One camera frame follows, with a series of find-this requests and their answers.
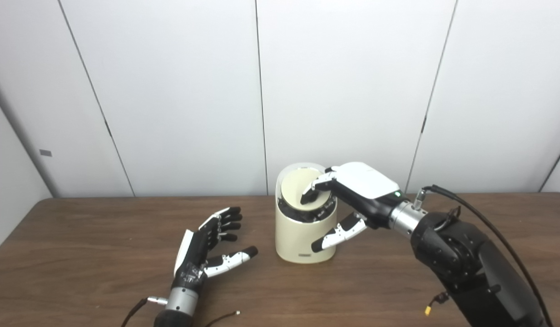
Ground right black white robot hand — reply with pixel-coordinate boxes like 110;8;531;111
300;162;401;253

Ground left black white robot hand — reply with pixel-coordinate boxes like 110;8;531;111
172;207;258;291

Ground yellow-tipped arm connector wire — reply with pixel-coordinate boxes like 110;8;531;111
424;292;449;316

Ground cream-colored bin body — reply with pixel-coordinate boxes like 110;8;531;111
275;163;338;264

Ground thin brown loose wire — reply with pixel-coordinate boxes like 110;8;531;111
205;311;241;327

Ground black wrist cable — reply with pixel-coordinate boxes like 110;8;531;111
121;296;169;327
412;184;553;327

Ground round cream bin lid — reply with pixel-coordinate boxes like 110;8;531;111
280;167;331;212

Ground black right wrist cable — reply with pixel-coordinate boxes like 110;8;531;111
412;184;553;327

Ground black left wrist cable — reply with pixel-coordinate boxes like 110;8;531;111
121;296;169;327

